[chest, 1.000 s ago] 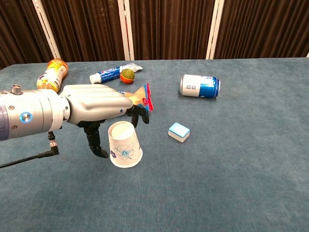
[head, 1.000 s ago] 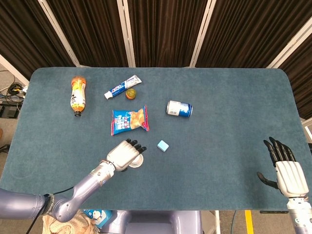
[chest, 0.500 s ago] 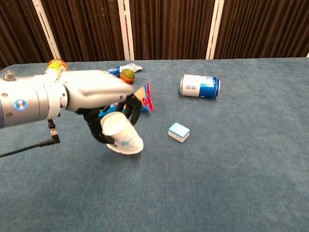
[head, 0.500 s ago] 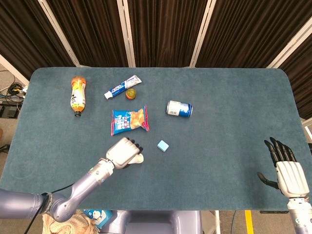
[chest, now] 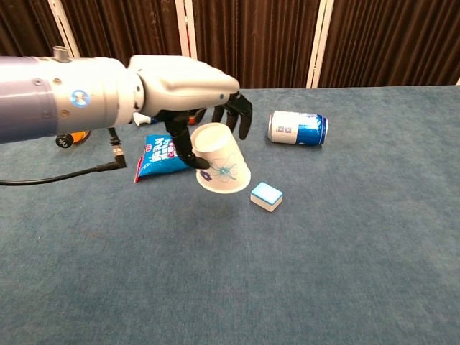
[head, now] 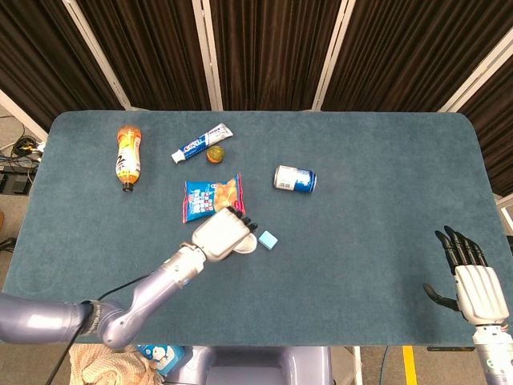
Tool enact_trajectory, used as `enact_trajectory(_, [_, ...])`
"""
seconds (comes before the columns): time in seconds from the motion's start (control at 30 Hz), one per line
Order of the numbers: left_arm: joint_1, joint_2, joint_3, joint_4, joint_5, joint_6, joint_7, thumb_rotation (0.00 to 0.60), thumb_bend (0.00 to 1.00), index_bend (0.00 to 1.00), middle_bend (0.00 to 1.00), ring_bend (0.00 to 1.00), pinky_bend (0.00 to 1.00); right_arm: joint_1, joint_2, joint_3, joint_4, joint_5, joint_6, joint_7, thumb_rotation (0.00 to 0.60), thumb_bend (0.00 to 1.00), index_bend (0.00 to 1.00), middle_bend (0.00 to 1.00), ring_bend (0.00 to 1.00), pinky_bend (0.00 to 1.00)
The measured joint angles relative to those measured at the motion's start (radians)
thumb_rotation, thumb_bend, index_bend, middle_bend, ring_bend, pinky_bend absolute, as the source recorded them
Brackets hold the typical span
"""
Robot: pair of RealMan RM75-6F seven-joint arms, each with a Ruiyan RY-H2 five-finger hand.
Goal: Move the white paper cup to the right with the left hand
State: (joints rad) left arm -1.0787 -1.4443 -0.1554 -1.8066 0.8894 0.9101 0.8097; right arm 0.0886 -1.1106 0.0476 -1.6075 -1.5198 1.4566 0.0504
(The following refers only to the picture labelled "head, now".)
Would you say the white table leg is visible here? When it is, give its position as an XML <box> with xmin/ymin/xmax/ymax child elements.
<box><xmin>351</xmin><ymin>346</ymin><xmax>364</xmax><ymax>385</ymax></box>

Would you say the white frame post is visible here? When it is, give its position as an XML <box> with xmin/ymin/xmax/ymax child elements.
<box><xmin>311</xmin><ymin>0</ymin><xmax>357</xmax><ymax>112</ymax></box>
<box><xmin>62</xmin><ymin>0</ymin><xmax>139</xmax><ymax>111</ymax></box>
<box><xmin>191</xmin><ymin>0</ymin><xmax>224</xmax><ymax>111</ymax></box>
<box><xmin>438</xmin><ymin>23</ymin><xmax>513</xmax><ymax>113</ymax></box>
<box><xmin>0</xmin><ymin>88</ymin><xmax>50</xmax><ymax>144</ymax></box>

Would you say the blue white rectangular block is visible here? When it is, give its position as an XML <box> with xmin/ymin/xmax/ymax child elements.
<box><xmin>257</xmin><ymin>229</ymin><xmax>280</xmax><ymax>252</ymax></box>

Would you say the white round object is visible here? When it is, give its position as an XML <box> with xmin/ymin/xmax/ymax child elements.
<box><xmin>233</xmin><ymin>233</ymin><xmax>258</xmax><ymax>255</ymax></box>

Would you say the blue potato chips bag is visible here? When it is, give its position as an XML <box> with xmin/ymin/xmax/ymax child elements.
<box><xmin>182</xmin><ymin>172</ymin><xmax>246</xmax><ymax>225</ymax></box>

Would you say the black floor box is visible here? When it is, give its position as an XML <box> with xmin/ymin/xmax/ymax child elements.
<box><xmin>0</xmin><ymin>168</ymin><xmax>34</xmax><ymax>197</ymax></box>

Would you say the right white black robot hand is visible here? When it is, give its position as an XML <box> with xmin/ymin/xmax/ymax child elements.
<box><xmin>422</xmin><ymin>225</ymin><xmax>510</xmax><ymax>325</ymax></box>

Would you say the orange drink plastic bottle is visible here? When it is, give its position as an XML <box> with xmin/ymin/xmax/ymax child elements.
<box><xmin>116</xmin><ymin>125</ymin><xmax>143</xmax><ymax>193</ymax></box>

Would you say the black floor cable bundle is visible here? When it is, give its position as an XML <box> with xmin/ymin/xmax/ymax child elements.
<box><xmin>0</xmin><ymin>135</ymin><xmax>46</xmax><ymax>169</ymax></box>

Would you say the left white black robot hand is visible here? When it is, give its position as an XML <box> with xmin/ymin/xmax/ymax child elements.
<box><xmin>191</xmin><ymin>207</ymin><xmax>261</xmax><ymax>262</ymax></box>

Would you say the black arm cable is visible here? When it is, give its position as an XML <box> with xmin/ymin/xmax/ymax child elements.
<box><xmin>46</xmin><ymin>271</ymin><xmax>157</xmax><ymax>385</ymax></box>

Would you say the dark brown pleated curtain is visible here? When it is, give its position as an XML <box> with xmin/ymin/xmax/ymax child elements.
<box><xmin>322</xmin><ymin>0</ymin><xmax>513</xmax><ymax>111</ymax></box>
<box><xmin>458</xmin><ymin>66</ymin><xmax>513</xmax><ymax>197</ymax></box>
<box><xmin>75</xmin><ymin>0</ymin><xmax>213</xmax><ymax>111</ymax></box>
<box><xmin>210</xmin><ymin>0</ymin><xmax>341</xmax><ymax>111</ymax></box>
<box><xmin>0</xmin><ymin>0</ymin><xmax>125</xmax><ymax>133</ymax></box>

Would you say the beige knitted cloth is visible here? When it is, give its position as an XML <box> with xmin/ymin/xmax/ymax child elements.
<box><xmin>68</xmin><ymin>343</ymin><xmax>161</xmax><ymax>385</ymax></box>

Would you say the blue white toothpaste tube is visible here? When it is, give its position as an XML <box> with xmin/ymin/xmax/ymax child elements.
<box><xmin>171</xmin><ymin>123</ymin><xmax>235</xmax><ymax>164</ymax></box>

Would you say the blue white drink can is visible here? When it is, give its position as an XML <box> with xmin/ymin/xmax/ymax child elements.
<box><xmin>273</xmin><ymin>164</ymin><xmax>317</xmax><ymax>194</ymax></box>

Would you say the silver robot torso base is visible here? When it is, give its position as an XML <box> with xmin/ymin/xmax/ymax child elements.
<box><xmin>166</xmin><ymin>345</ymin><xmax>333</xmax><ymax>385</ymax></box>

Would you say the teal cloth-covered table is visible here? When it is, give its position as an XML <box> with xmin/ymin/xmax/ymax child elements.
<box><xmin>0</xmin><ymin>110</ymin><xmax>496</xmax><ymax>349</ymax></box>

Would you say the blue cartoon print packet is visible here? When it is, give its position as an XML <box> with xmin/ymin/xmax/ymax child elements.
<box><xmin>138</xmin><ymin>343</ymin><xmax>188</xmax><ymax>377</ymax></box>

